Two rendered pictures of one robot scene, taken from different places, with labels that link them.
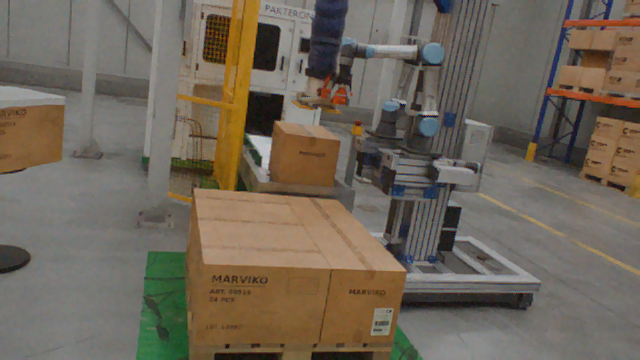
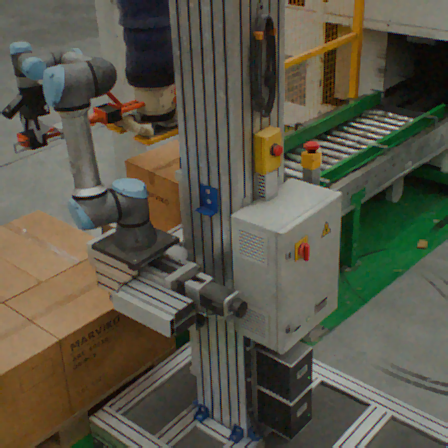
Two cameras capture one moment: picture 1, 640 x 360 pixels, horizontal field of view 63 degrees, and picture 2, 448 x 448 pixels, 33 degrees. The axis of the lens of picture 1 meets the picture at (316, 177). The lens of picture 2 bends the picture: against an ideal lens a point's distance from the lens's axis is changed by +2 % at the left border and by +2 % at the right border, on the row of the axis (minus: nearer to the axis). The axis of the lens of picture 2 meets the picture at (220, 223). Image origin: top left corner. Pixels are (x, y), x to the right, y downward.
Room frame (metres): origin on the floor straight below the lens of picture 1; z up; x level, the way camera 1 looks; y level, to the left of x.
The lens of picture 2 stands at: (2.47, -2.72, 2.35)
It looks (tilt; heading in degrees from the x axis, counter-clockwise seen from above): 29 degrees down; 61
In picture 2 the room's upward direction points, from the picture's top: 3 degrees counter-clockwise
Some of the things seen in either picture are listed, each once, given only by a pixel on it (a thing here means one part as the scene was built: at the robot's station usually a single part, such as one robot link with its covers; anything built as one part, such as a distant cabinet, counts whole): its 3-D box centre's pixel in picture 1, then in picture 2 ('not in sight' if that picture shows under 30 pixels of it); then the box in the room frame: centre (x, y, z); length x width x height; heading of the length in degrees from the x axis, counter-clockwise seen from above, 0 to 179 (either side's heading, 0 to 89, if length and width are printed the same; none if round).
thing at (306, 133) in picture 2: (243, 140); (302, 131); (4.97, 0.75, 0.60); 1.60 x 0.10 x 0.09; 17
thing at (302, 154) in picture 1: (301, 155); (202, 189); (3.94, 0.14, 0.75); 0.60 x 0.40 x 0.40; 15
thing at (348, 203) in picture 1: (306, 203); not in sight; (3.59, 0.04, 0.47); 0.70 x 0.03 x 0.15; 107
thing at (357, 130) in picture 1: (347, 184); (309, 247); (4.29, -0.26, 0.50); 0.07 x 0.07 x 1.00; 17
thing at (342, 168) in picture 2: not in sight; (377, 152); (5.13, 0.24, 0.60); 1.60 x 0.10 x 0.09; 17
